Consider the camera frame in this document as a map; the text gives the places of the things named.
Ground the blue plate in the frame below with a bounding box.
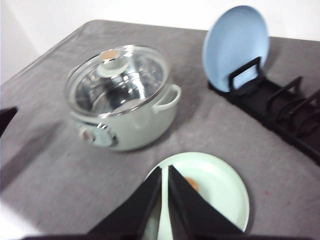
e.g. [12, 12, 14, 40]
[203, 5, 270, 92]

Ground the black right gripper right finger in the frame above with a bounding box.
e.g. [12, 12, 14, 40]
[168, 165, 245, 240]

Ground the green plate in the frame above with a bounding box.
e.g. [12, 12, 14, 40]
[145, 151, 250, 240]

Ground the green electric steamer pot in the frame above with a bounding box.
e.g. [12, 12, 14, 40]
[69, 83, 182, 151]

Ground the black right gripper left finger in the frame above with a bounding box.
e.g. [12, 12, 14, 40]
[84, 166, 162, 240]

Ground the glass steamer lid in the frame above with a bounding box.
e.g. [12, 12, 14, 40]
[64, 45, 169, 117]

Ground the brown potato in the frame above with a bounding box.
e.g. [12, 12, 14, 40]
[185, 176, 200, 193]

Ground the black plate rack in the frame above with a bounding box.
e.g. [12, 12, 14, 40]
[208, 57, 320, 166]

